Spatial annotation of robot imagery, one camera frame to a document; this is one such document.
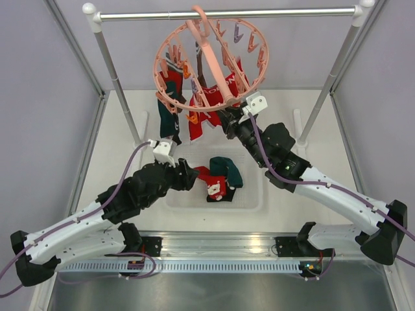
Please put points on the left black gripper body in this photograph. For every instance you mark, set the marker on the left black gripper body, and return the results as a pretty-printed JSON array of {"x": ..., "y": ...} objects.
[{"x": 166, "y": 185}]

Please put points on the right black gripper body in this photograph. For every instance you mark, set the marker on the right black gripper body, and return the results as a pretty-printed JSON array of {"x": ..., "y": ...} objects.
[{"x": 234, "y": 128}]

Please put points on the red santa sock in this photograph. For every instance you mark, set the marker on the red santa sock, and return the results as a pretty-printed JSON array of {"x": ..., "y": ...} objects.
[{"x": 215, "y": 185}]

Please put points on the teal green sock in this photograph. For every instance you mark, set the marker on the teal green sock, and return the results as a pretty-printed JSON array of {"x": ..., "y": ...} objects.
[{"x": 224, "y": 166}]

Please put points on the black sock orange cuff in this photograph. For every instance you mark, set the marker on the black sock orange cuff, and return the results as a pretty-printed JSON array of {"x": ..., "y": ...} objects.
[{"x": 175, "y": 129}]

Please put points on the black sock white stripes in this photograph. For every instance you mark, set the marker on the black sock white stripes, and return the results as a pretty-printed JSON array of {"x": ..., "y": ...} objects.
[{"x": 228, "y": 197}]

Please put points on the pink round clip hanger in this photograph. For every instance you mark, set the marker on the pink round clip hanger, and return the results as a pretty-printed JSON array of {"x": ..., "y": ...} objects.
[{"x": 200, "y": 28}]

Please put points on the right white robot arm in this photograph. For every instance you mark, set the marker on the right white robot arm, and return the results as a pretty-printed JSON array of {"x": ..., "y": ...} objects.
[{"x": 376, "y": 228}]

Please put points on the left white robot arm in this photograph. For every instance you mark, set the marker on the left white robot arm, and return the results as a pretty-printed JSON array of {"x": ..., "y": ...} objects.
[{"x": 101, "y": 228}]

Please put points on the red sock white letters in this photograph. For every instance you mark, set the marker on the red sock white letters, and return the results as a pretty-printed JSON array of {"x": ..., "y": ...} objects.
[{"x": 213, "y": 96}]

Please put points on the brown striped sock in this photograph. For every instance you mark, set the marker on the brown striped sock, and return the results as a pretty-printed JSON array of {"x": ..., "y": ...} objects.
[{"x": 200, "y": 73}]

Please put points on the white perforated basket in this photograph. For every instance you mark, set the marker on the white perforated basket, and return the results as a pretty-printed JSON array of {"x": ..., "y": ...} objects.
[{"x": 249, "y": 198}]

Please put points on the metal drying rack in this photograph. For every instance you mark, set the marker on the metal drying rack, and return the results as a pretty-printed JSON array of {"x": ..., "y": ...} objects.
[{"x": 358, "y": 12}]

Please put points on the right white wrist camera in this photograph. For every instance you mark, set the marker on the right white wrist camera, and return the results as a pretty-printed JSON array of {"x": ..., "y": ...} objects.
[{"x": 255, "y": 103}]

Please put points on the metal base rail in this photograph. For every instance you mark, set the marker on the metal base rail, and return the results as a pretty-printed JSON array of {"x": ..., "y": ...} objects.
[{"x": 188, "y": 245}]

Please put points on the white slotted cable duct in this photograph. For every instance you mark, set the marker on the white slotted cable duct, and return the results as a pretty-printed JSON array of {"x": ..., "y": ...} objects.
[{"x": 185, "y": 266}]

